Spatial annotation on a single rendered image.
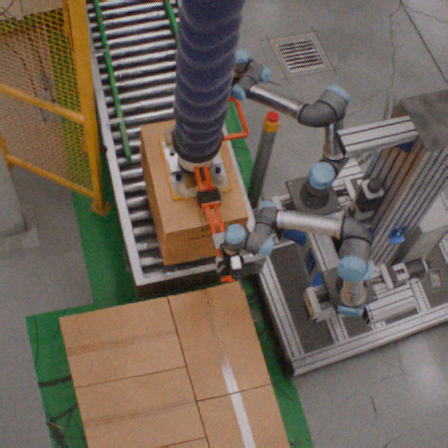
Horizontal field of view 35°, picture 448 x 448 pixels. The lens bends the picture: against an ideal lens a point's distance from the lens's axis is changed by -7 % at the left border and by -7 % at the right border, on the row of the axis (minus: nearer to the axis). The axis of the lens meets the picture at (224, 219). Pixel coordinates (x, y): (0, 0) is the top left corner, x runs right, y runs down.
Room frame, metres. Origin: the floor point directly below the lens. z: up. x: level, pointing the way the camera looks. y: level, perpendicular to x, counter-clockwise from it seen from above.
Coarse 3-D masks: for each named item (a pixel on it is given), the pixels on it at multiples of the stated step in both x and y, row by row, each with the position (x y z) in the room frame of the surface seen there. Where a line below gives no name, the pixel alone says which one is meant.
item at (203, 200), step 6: (198, 192) 1.58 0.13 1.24; (204, 192) 1.59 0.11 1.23; (210, 192) 1.59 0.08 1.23; (216, 192) 1.60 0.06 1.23; (198, 198) 1.55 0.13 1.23; (204, 198) 1.56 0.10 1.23; (210, 198) 1.56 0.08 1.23; (216, 198) 1.57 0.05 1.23; (204, 204) 1.52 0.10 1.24; (210, 204) 1.53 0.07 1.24; (216, 204) 1.54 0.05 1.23; (204, 210) 1.52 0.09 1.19
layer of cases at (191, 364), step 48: (240, 288) 1.43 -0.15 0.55; (96, 336) 1.01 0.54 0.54; (144, 336) 1.06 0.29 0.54; (192, 336) 1.12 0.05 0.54; (240, 336) 1.16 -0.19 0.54; (96, 384) 0.75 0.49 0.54; (144, 384) 0.80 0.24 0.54; (192, 384) 0.86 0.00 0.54; (240, 384) 0.90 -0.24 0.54; (96, 432) 0.49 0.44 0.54; (144, 432) 0.55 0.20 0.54; (192, 432) 0.60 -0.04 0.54; (240, 432) 0.64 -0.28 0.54
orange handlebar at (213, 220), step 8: (240, 104) 2.10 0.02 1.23; (240, 112) 2.05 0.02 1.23; (224, 136) 1.90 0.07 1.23; (232, 136) 1.91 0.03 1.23; (240, 136) 1.92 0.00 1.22; (200, 176) 1.67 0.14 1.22; (208, 176) 1.67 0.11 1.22; (200, 184) 1.63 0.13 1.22; (208, 208) 1.52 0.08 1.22; (216, 208) 1.52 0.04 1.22; (208, 216) 1.47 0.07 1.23; (216, 216) 1.48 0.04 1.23; (208, 224) 1.44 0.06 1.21; (216, 224) 1.45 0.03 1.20; (232, 280) 1.20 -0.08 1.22
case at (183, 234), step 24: (144, 144) 1.87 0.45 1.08; (144, 168) 1.86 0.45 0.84; (168, 192) 1.63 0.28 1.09; (240, 192) 1.70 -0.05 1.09; (168, 216) 1.51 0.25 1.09; (192, 216) 1.53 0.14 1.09; (240, 216) 1.57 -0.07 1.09; (168, 240) 1.42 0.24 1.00; (192, 240) 1.47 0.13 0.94; (168, 264) 1.43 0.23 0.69
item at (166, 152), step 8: (160, 144) 1.87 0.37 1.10; (168, 152) 1.83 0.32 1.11; (168, 168) 1.74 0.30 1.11; (168, 176) 1.70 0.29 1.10; (176, 176) 1.69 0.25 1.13; (184, 176) 1.71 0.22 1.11; (176, 184) 1.66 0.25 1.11; (184, 184) 1.67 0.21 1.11; (176, 192) 1.62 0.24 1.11; (176, 200) 1.59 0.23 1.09
